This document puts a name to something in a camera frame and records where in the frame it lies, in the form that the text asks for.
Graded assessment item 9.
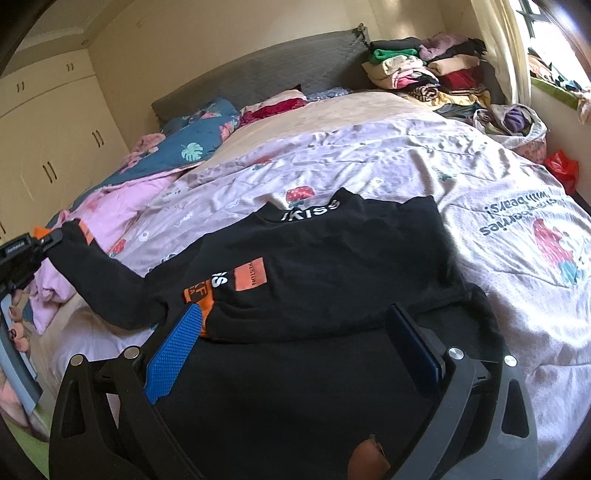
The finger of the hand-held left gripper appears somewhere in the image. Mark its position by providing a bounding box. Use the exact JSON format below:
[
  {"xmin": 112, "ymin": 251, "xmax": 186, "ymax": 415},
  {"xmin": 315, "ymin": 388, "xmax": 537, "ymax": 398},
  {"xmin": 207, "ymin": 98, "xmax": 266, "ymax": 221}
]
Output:
[{"xmin": 34, "ymin": 227, "xmax": 64, "ymax": 260}]

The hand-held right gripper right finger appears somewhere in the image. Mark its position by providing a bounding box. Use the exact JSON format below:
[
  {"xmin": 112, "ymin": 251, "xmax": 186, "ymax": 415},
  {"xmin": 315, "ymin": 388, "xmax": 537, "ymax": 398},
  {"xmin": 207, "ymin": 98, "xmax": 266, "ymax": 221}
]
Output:
[{"xmin": 385, "ymin": 302, "xmax": 541, "ymax": 480}]

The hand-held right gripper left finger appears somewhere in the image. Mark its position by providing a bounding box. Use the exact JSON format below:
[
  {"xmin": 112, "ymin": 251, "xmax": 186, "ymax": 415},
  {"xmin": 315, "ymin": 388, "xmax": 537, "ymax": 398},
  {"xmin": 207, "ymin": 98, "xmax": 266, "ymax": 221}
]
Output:
[{"xmin": 48, "ymin": 302, "xmax": 208, "ymax": 480}]

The black sweatshirt with orange patches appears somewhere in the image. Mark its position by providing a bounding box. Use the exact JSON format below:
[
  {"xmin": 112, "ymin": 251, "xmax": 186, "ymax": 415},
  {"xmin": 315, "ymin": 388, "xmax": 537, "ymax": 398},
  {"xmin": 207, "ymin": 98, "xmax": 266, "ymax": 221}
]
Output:
[{"xmin": 48, "ymin": 187, "xmax": 506, "ymax": 480}]

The white bag of clothes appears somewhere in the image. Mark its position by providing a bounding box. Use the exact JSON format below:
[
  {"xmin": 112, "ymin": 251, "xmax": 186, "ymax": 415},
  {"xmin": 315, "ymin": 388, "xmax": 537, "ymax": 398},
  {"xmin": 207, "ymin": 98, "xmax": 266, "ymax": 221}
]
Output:
[{"xmin": 473, "ymin": 104, "xmax": 550, "ymax": 162}]

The pile of folded clothes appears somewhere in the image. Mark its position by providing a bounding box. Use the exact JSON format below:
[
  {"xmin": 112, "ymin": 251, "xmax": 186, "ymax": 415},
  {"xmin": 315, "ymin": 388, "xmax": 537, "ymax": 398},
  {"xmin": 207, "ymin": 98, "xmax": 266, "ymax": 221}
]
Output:
[{"xmin": 362, "ymin": 32, "xmax": 495, "ymax": 121}]

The person's left hand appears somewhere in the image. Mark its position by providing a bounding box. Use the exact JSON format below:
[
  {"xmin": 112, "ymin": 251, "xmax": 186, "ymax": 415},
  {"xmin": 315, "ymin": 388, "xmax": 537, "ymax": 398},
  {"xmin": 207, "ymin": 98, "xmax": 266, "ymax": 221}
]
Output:
[{"xmin": 0, "ymin": 288, "xmax": 34, "ymax": 354}]

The person's right hand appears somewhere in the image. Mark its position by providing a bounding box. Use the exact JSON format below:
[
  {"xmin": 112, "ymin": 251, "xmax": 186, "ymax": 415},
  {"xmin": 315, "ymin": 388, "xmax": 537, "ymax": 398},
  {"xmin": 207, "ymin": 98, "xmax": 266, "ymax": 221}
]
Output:
[{"xmin": 347, "ymin": 438, "xmax": 389, "ymax": 480}]

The plain pink blanket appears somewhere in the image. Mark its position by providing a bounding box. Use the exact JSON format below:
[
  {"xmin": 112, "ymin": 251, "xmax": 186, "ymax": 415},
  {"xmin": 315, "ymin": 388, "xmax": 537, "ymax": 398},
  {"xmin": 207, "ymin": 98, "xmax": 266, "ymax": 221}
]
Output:
[{"xmin": 30, "ymin": 173, "xmax": 185, "ymax": 333}]

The cream wardrobe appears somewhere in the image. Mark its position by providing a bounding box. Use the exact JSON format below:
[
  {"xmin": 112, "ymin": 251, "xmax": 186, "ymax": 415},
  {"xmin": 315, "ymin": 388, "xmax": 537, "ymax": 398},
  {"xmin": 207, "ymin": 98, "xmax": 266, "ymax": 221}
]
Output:
[{"xmin": 0, "ymin": 48, "xmax": 132, "ymax": 241}]

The blue leaf printed quilt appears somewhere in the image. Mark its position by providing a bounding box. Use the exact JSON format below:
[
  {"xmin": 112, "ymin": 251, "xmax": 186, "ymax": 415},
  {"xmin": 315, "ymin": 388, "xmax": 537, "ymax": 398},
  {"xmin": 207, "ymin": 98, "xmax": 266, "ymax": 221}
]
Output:
[{"xmin": 60, "ymin": 97, "xmax": 241, "ymax": 217}]

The pink strawberry printed duvet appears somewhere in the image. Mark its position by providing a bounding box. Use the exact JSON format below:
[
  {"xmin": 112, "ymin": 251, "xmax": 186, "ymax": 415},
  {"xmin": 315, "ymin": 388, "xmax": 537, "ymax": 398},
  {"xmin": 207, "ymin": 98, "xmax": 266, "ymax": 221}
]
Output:
[{"xmin": 41, "ymin": 115, "xmax": 591, "ymax": 480}]

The red plastic bag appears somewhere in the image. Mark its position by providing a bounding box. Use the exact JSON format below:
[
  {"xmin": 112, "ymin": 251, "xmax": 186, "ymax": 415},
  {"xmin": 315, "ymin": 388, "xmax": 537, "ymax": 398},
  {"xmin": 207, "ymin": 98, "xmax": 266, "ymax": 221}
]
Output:
[{"xmin": 542, "ymin": 150, "xmax": 580, "ymax": 195}]

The red cloth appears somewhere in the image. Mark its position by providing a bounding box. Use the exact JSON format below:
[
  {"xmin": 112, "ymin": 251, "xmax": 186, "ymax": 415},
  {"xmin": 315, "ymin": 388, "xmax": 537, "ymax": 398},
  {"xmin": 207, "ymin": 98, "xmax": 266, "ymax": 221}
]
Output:
[{"xmin": 240, "ymin": 90, "xmax": 308, "ymax": 125}]

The beige blanket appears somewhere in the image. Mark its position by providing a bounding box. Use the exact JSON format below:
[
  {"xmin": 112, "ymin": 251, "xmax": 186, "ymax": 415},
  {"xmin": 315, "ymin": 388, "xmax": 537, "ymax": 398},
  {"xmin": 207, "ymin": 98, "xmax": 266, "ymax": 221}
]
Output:
[{"xmin": 185, "ymin": 90, "xmax": 444, "ymax": 176}]

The grey padded headboard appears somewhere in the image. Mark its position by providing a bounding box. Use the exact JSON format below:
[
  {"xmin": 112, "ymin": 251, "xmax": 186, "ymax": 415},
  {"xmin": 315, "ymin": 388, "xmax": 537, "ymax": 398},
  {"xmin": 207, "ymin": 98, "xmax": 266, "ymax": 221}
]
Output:
[{"xmin": 151, "ymin": 23, "xmax": 375, "ymax": 132}]

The clutter on window sill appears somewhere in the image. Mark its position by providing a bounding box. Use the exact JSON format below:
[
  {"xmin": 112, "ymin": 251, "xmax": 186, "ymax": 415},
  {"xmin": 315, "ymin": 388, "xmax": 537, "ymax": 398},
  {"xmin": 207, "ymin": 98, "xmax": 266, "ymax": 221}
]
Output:
[{"xmin": 526, "ymin": 48, "xmax": 591, "ymax": 123}]

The cream curtain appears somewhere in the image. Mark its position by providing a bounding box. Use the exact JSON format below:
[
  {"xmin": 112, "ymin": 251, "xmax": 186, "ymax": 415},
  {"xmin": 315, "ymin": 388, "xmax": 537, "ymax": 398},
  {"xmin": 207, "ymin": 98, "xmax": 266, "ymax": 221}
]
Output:
[{"xmin": 471, "ymin": 0, "xmax": 536, "ymax": 104}]

